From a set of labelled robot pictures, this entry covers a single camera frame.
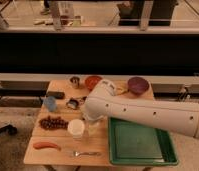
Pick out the green plastic tray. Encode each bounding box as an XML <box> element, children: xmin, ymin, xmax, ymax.
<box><xmin>108</xmin><ymin>118</ymin><xmax>178</xmax><ymax>166</ymax></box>

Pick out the red bowl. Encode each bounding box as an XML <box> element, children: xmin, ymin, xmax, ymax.
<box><xmin>85</xmin><ymin>75</ymin><xmax>101</xmax><ymax>91</ymax></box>

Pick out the yellow banana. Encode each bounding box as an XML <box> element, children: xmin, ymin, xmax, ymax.
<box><xmin>116</xmin><ymin>87</ymin><xmax>128</xmax><ymax>95</ymax></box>

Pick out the light blue plastic cup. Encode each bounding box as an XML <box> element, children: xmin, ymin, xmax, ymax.
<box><xmin>43</xmin><ymin>96</ymin><xmax>57</xmax><ymax>112</ymax></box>

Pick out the black object on floor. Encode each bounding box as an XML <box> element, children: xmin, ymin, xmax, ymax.
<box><xmin>0</xmin><ymin>124</ymin><xmax>18</xmax><ymax>135</ymax></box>

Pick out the small metal cup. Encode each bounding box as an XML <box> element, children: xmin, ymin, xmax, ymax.
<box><xmin>70</xmin><ymin>76</ymin><xmax>80</xmax><ymax>89</ymax></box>

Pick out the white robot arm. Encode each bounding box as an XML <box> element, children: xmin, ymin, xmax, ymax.
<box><xmin>81</xmin><ymin>79</ymin><xmax>199</xmax><ymax>139</ymax></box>

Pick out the white paper cup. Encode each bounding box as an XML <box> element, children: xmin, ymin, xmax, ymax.
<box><xmin>67</xmin><ymin>119</ymin><xmax>85</xmax><ymax>139</ymax></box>

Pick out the purple bowl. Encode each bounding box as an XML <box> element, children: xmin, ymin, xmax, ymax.
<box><xmin>128</xmin><ymin>77</ymin><xmax>149</xmax><ymax>95</ymax></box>

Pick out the dark red grape bunch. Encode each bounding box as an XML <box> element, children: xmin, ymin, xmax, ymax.
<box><xmin>39</xmin><ymin>116</ymin><xmax>68</xmax><ymax>130</ymax></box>

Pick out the black rectangular block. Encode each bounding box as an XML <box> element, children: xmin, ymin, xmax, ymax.
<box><xmin>46</xmin><ymin>91</ymin><xmax>65</xmax><ymax>99</ymax></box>

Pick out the metal fork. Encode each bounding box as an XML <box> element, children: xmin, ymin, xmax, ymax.
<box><xmin>70</xmin><ymin>151</ymin><xmax>101</xmax><ymax>157</ymax></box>

